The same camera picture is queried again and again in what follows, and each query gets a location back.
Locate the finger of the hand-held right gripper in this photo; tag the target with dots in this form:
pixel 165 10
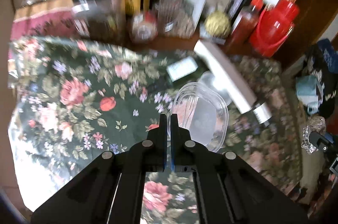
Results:
pixel 334 167
pixel 318 140

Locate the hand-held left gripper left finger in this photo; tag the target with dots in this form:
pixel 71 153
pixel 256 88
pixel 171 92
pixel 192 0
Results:
pixel 164 155

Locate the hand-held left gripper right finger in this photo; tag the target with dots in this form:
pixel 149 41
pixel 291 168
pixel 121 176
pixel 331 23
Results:
pixel 173 158

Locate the silver foil wrapper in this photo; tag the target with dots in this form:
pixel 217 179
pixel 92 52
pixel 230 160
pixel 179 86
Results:
pixel 310 126

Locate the clear plastic container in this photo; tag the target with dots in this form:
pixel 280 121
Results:
pixel 203 118

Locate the white tube black cap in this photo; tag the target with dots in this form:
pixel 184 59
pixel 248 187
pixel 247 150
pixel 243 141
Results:
pixel 262 114

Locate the small white green packet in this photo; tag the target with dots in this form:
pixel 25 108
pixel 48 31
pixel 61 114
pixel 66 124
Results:
pixel 182 68

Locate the long white box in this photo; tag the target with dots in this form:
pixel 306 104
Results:
pixel 224 73

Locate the pile of clothes and bags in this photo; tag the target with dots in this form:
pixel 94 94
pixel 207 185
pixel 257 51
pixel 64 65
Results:
pixel 327 92

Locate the light blue bag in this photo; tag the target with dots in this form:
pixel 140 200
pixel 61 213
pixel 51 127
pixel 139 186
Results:
pixel 307 90

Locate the blue patterned cloth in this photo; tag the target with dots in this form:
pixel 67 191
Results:
pixel 328 55

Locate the floral tablecloth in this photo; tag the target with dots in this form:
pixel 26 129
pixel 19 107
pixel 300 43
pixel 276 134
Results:
pixel 79 97

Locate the red thermos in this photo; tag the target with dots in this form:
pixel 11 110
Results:
pixel 273 26

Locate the small glass jar red lid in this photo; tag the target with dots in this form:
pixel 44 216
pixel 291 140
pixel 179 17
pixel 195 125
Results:
pixel 144 27

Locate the dark wooden door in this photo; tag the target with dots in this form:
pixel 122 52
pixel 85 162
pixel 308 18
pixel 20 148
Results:
pixel 317 2

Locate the red sauce bottle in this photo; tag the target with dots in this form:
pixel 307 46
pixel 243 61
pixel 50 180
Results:
pixel 244 23

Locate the gold ball ornament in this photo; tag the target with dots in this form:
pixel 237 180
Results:
pixel 217 23

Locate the dark lidded jar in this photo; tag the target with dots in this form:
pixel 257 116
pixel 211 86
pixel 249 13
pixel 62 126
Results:
pixel 100 20

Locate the black framed box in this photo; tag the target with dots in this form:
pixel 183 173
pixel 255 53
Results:
pixel 239 2

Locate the maroon striped cloth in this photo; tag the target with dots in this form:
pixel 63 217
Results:
pixel 39 18

